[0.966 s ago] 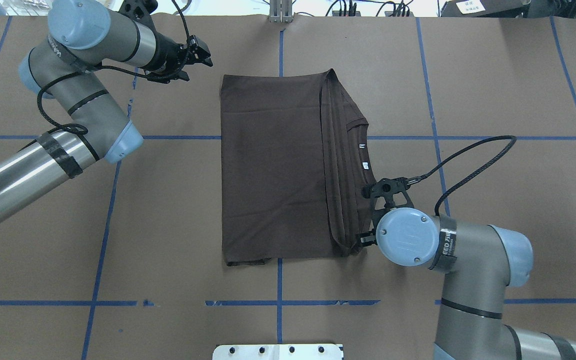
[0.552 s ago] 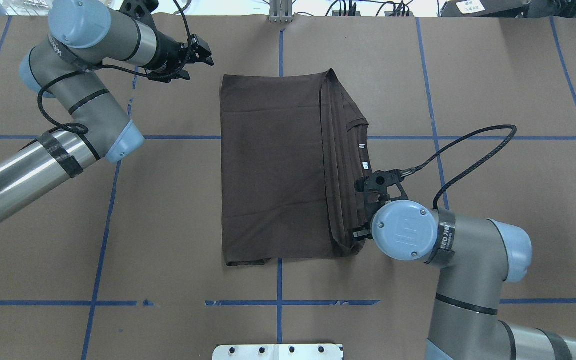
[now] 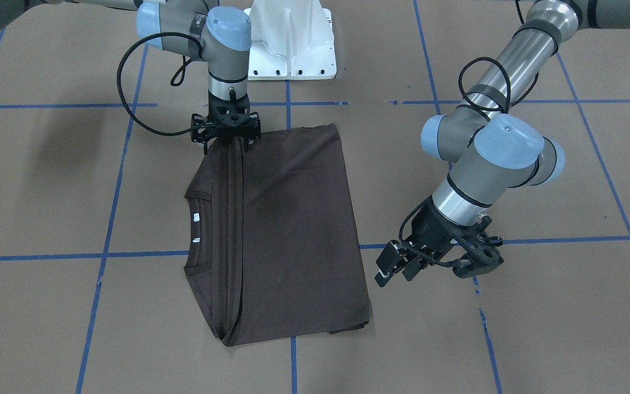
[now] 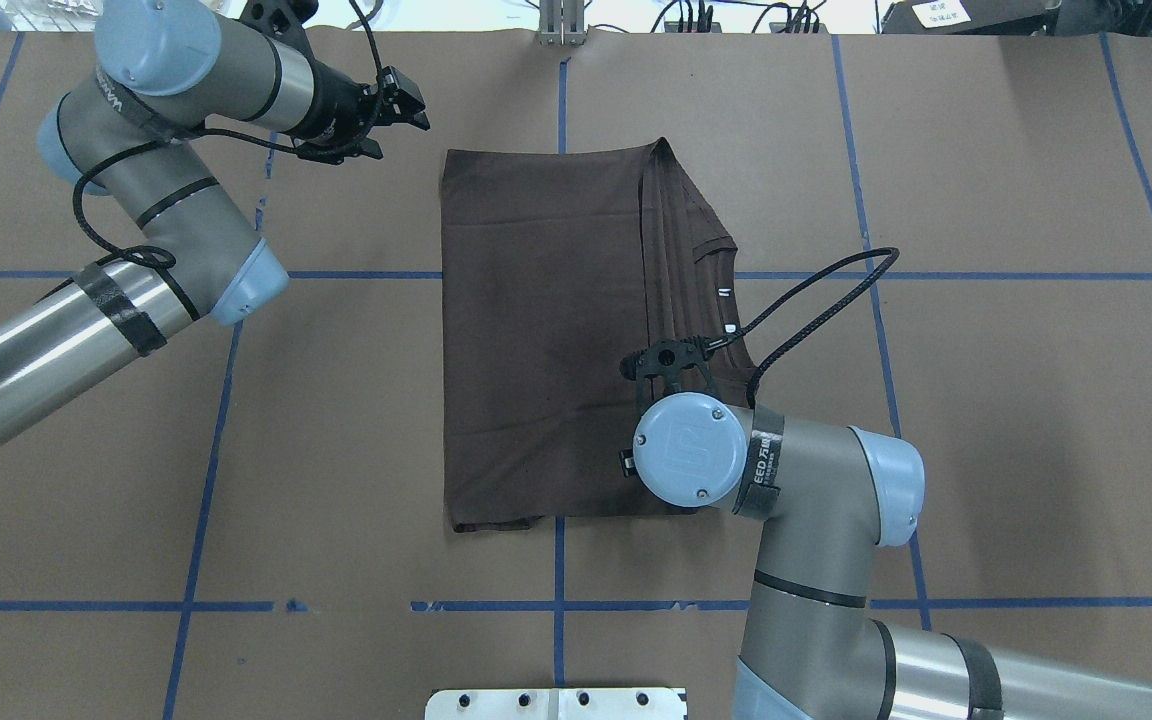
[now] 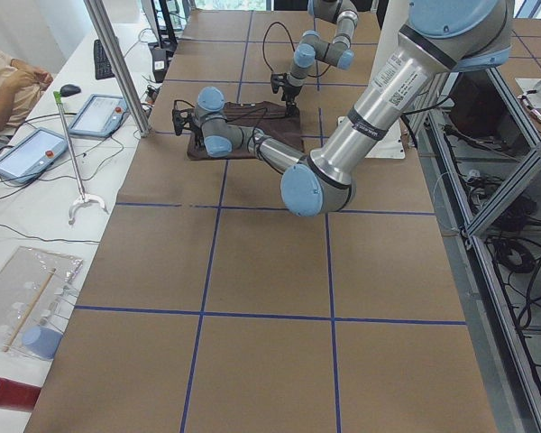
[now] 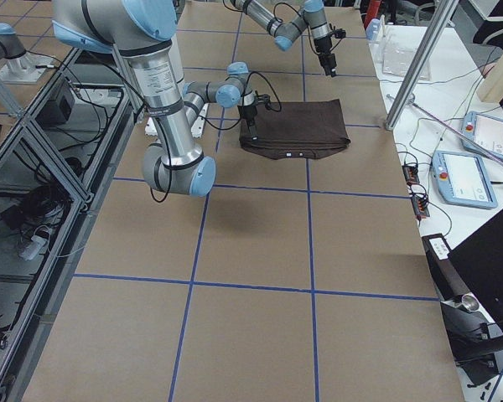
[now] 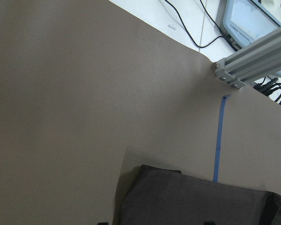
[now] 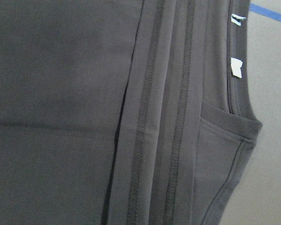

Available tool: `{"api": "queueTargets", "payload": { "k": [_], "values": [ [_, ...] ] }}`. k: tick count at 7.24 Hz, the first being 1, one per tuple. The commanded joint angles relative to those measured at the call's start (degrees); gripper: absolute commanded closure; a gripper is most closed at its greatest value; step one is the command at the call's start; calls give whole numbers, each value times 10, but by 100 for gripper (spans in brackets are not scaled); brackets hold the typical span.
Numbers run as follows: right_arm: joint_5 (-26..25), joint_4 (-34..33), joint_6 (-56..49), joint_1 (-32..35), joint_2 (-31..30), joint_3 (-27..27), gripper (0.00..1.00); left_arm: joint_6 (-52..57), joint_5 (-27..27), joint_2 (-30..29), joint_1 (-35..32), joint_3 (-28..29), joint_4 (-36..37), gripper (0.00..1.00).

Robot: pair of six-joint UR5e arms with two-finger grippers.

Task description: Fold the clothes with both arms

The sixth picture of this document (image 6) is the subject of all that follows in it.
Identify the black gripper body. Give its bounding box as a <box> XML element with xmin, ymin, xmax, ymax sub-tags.
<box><xmin>319</xmin><ymin>52</ymin><xmax>337</xmax><ymax>76</ymax></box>
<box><xmin>238</xmin><ymin>105</ymin><xmax>257</xmax><ymax>141</ymax></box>

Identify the reacher grabber tool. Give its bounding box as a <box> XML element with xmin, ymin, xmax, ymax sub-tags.
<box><xmin>407</xmin><ymin>94</ymin><xmax>503</xmax><ymax>167</ymax></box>

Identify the black box white label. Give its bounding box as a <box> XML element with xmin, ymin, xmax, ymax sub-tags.
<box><xmin>422</xmin><ymin>234</ymin><xmax>469</xmax><ymax>301</ymax></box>

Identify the silver metal cup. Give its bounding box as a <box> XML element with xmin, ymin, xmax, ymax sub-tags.
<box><xmin>460</xmin><ymin>293</ymin><xmax>480</xmax><ymax>313</ymax></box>

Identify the dark brown t-shirt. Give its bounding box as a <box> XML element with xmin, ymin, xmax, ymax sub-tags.
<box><xmin>239</xmin><ymin>99</ymin><xmax>350</xmax><ymax>160</ymax></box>

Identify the blue teach pendant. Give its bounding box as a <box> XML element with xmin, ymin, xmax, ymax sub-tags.
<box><xmin>432</xmin><ymin>151</ymin><xmax>498</xmax><ymax>209</ymax></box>
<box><xmin>462</xmin><ymin>111</ymin><xmax>503</xmax><ymax>161</ymax></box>

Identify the near blue teach pendant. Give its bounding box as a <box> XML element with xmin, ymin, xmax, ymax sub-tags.
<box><xmin>432</xmin><ymin>151</ymin><xmax>498</xmax><ymax>209</ymax></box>

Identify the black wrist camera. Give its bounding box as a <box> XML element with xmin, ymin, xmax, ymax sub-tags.
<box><xmin>333</xmin><ymin>28</ymin><xmax>346</xmax><ymax>40</ymax></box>
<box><xmin>254</xmin><ymin>94</ymin><xmax>272</xmax><ymax>110</ymax></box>

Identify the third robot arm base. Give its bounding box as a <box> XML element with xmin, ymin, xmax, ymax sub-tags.
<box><xmin>0</xmin><ymin>23</ymin><xmax>54</xmax><ymax>85</ymax></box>

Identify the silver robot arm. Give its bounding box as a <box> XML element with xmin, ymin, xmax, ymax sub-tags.
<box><xmin>222</xmin><ymin>0</ymin><xmax>346</xmax><ymax>77</ymax></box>
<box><xmin>53</xmin><ymin>1</ymin><xmax>252</xmax><ymax>197</ymax></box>

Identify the far blue teach pendant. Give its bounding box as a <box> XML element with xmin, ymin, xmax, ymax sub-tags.
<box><xmin>462</xmin><ymin>111</ymin><xmax>503</xmax><ymax>161</ymax></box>

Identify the orange connector board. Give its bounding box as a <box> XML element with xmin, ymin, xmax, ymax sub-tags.
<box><xmin>402</xmin><ymin>164</ymin><xmax>420</xmax><ymax>186</ymax></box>

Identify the red cylinder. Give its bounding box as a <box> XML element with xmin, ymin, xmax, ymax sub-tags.
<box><xmin>364</xmin><ymin>0</ymin><xmax>381</xmax><ymax>28</ymax></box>

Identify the black monitor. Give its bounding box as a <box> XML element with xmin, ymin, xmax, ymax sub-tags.
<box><xmin>449</xmin><ymin>209</ymin><xmax>503</xmax><ymax>331</ymax></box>

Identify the aluminium frame post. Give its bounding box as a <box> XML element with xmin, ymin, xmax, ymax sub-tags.
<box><xmin>385</xmin><ymin>0</ymin><xmax>459</xmax><ymax>131</ymax></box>

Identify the clear plastic bag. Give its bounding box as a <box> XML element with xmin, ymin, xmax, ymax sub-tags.
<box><xmin>382</xmin><ymin>42</ymin><xmax>417</xmax><ymax>77</ymax></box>

